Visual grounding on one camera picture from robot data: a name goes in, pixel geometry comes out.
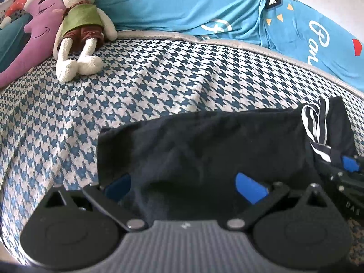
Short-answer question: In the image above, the blue printed quilt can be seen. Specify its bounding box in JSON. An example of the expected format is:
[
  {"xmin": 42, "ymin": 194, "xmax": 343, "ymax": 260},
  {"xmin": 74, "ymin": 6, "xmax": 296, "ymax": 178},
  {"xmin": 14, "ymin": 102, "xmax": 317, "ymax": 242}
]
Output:
[{"xmin": 97, "ymin": 0, "xmax": 364, "ymax": 93}]

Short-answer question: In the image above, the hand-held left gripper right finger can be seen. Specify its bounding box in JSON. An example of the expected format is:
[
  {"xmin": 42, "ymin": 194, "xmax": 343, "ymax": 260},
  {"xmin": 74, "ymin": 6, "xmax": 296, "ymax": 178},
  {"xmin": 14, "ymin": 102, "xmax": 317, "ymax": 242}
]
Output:
[{"xmin": 224, "ymin": 172, "xmax": 327, "ymax": 232}]

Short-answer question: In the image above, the beige rabbit plush toy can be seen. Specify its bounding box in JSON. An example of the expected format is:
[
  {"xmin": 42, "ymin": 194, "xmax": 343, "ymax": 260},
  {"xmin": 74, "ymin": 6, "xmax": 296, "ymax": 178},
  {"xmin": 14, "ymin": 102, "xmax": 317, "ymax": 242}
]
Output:
[{"xmin": 53, "ymin": 0, "xmax": 118, "ymax": 83}]

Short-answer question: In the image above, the white perforated basket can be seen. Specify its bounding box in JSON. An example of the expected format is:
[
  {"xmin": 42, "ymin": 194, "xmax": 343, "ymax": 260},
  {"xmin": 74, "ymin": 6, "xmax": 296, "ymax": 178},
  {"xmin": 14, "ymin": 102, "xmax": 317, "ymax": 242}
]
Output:
[{"xmin": 0, "ymin": 0, "xmax": 18, "ymax": 16}]

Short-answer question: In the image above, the teal pillow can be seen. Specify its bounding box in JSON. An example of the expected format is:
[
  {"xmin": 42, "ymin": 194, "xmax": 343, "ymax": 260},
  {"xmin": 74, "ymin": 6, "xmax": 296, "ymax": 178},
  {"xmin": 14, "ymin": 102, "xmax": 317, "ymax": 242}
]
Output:
[{"xmin": 0, "ymin": 17, "xmax": 32, "ymax": 74}]

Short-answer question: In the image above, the purple moon plush pillow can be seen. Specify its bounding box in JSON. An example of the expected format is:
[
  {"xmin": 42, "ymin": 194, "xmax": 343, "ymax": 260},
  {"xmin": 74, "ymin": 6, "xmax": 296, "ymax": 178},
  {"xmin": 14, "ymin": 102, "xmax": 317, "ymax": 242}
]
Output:
[{"xmin": 0, "ymin": 0, "xmax": 66, "ymax": 88}]

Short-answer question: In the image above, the black white-striped t-shirt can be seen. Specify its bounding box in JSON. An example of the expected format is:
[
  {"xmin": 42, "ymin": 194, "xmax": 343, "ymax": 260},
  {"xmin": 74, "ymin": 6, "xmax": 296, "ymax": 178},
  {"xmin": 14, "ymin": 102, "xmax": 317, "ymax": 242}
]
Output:
[{"xmin": 97, "ymin": 97, "xmax": 359, "ymax": 226}]

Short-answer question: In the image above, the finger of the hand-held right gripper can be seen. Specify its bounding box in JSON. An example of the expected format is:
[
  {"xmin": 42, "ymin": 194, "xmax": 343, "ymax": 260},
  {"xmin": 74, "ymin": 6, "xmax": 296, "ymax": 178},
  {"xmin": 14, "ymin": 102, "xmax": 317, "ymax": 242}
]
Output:
[
  {"xmin": 324, "ymin": 169, "xmax": 364, "ymax": 221},
  {"xmin": 330, "ymin": 154, "xmax": 364, "ymax": 174}
]

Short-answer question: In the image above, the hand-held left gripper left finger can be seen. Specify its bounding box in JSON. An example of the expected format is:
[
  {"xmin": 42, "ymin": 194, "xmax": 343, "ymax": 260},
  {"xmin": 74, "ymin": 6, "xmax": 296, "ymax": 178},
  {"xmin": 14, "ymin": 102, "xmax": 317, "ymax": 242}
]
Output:
[{"xmin": 44, "ymin": 173, "xmax": 147, "ymax": 232}]

